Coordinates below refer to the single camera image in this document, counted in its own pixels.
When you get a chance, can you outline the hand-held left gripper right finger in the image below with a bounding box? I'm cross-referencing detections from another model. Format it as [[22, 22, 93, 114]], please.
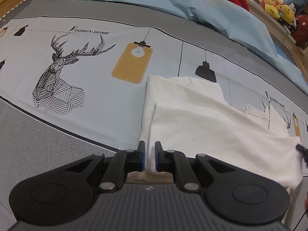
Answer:
[[154, 141, 239, 193]]

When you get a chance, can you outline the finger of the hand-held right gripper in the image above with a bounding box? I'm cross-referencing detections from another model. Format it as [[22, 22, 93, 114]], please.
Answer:
[[296, 144, 308, 169]]

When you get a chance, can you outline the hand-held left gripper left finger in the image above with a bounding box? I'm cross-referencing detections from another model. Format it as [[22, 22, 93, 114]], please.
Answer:
[[64, 140, 146, 193]]

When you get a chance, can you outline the white garment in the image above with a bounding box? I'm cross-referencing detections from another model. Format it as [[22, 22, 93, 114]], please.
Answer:
[[126, 75, 304, 191]]

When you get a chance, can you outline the grey printed bed sheet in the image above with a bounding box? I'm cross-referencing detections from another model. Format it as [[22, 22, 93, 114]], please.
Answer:
[[0, 0, 308, 231]]

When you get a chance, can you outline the red cushion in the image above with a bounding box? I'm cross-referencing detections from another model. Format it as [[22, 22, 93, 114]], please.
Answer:
[[291, 14, 308, 49]]

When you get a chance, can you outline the yellow bear plush toy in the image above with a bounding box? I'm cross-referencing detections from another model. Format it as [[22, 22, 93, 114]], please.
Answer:
[[279, 4, 297, 26]]

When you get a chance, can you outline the yellow duck plush toy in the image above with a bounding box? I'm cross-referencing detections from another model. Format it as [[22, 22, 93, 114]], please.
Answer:
[[256, 0, 285, 19]]

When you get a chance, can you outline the light blue sheet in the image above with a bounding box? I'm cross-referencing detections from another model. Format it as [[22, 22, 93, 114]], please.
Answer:
[[40, 0, 308, 88]]

